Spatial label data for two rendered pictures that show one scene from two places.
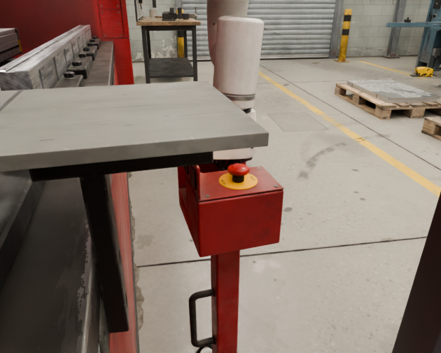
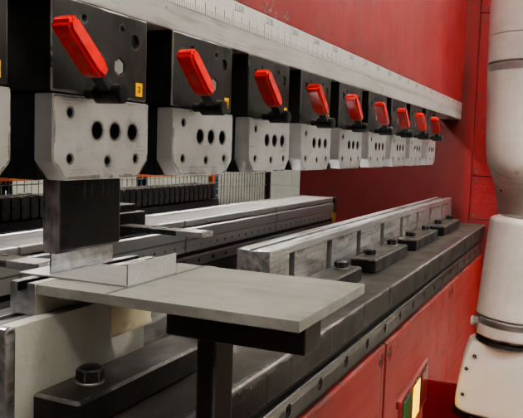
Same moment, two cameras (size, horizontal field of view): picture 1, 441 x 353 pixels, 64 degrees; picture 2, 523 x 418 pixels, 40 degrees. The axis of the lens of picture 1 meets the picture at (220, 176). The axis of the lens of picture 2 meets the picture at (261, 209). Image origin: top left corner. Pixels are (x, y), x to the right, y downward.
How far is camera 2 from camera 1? 42 cm
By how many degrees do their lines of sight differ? 43
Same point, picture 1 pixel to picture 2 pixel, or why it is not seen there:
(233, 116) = (303, 308)
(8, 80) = (249, 260)
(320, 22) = not seen: outside the picture
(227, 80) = (489, 298)
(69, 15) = (425, 182)
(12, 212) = (158, 363)
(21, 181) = (185, 347)
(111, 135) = (201, 301)
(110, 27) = (485, 204)
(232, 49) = (496, 257)
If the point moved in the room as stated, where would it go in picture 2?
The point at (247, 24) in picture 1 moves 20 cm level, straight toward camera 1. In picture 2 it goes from (519, 228) to (437, 240)
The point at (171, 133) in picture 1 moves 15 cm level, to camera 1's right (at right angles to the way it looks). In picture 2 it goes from (237, 308) to (399, 344)
